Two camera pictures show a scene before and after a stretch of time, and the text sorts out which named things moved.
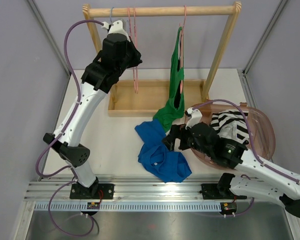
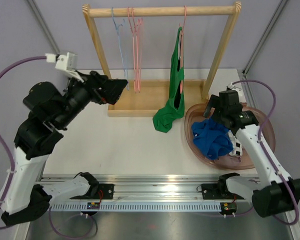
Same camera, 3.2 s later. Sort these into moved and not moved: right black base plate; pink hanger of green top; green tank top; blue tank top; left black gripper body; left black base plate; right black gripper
Moved: blue tank top; right black gripper; left black gripper body
Not moved: right black base plate; green tank top; pink hanger of green top; left black base plate
